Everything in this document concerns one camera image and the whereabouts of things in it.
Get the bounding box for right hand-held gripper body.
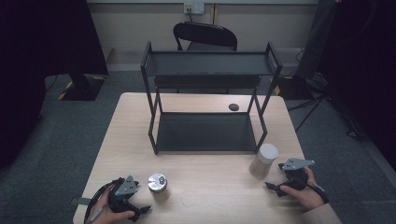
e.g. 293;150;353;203
277;157;316;191

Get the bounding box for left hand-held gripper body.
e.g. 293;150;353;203
106;175;141;216

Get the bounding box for glass jar with metal lid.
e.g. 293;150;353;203
147;173;172;203

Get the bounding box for white cylindrical container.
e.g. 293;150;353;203
248;143;279;180

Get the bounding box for black metal two-tier rack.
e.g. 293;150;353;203
139;41;284;156

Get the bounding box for person's right hand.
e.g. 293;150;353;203
279;165;326;210

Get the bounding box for person's left hand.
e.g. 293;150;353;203
89;186;135;224

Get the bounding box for grey tape strip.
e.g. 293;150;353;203
69;196;93;206

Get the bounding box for black tripod legs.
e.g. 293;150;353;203
287;93;327;133

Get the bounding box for black stand base yellow stripes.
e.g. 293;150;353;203
273;75;315;101
58;73;107;102

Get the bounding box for dark curtain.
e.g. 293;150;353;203
0;0;109;171
317;0;396;172

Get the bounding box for grey upright panel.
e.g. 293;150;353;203
294;0;339;79

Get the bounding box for black folding chair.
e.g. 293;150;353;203
173;21;238;52

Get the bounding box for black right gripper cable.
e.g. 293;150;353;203
307;182;330;204

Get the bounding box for black floor cable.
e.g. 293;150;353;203
325;95;369;140

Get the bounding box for white wall socket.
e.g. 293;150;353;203
183;2;205;16

